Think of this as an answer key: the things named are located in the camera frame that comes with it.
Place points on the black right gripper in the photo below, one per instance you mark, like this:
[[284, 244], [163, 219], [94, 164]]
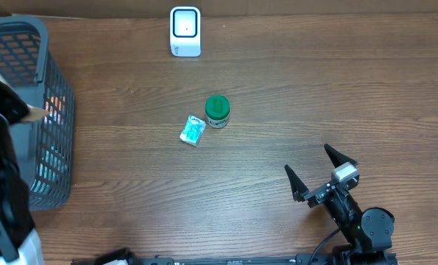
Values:
[[302, 192]]

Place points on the green lidded jar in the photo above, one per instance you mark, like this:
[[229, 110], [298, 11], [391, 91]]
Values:
[[217, 111]]

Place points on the teal white small packet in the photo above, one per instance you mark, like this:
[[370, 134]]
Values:
[[193, 130]]

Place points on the brown white snack pouch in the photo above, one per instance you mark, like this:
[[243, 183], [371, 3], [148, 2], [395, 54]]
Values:
[[34, 114]]

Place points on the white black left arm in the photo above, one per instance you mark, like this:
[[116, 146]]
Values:
[[19, 241]]

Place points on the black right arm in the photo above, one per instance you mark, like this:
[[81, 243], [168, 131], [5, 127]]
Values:
[[361, 237]]

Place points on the white barcode scanner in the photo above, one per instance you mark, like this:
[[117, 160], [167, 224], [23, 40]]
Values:
[[185, 31]]

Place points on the orange snack package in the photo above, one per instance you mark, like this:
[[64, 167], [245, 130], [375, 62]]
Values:
[[55, 106]]

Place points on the brown cardboard backboard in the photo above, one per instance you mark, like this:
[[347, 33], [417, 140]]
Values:
[[161, 8]]

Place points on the dark grey plastic basket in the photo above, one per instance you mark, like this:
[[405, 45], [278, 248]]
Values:
[[44, 150]]

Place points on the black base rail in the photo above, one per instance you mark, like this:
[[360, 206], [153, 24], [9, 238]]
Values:
[[126, 256]]

